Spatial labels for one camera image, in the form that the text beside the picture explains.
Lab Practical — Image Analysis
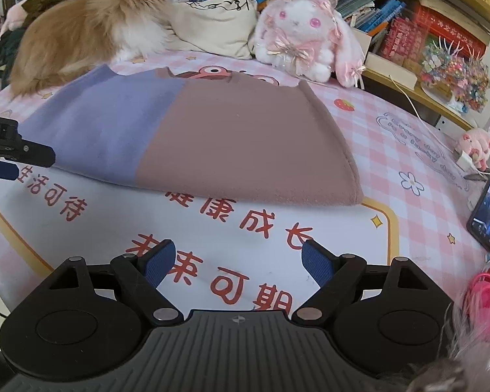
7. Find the white and pink bunny plush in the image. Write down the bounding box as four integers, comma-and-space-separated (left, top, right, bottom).
248, 0, 368, 89

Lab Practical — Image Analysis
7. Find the pink checkered printed bed sheet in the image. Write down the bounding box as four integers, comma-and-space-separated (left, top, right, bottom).
0, 48, 490, 329

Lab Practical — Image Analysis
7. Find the brown and purple sweater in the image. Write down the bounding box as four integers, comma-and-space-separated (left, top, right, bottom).
18, 64, 364, 207

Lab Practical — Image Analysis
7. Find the thick white book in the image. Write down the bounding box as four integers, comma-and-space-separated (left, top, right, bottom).
363, 53, 419, 89

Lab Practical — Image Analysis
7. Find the red plastic toy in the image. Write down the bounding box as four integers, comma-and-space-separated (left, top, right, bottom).
459, 271, 490, 344

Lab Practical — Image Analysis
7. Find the colourful bead flower ornament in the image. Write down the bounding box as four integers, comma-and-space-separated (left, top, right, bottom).
418, 36, 490, 113

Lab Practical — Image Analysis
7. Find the grey fur sleeve trim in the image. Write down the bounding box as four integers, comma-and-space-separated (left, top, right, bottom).
361, 300, 490, 392

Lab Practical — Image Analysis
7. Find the white charger plug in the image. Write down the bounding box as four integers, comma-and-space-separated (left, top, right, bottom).
456, 153, 481, 171

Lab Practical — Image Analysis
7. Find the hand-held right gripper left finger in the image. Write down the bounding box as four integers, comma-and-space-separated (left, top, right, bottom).
45, 239, 185, 324

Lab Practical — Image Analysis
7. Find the cream pillow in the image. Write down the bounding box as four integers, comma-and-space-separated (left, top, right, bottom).
165, 0, 259, 60

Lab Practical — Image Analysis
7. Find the row of colourful books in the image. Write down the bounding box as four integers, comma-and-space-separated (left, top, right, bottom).
188, 0, 490, 75

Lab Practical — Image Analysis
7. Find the white charging cable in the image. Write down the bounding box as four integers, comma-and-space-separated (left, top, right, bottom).
389, 74, 467, 156

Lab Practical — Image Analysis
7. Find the fluffy orange cat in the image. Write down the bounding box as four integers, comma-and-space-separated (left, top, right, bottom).
7, 0, 177, 97

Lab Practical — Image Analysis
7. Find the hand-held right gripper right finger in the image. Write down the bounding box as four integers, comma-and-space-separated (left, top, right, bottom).
292, 239, 434, 324

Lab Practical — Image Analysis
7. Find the wooden bookshelf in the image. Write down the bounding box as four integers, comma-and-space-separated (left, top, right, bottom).
353, 0, 490, 131

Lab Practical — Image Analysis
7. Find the pink pig plush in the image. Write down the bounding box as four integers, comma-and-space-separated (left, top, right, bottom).
456, 127, 490, 171

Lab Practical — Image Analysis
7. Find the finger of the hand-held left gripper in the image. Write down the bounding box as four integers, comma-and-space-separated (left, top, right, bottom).
19, 139, 57, 168
0, 157, 20, 181

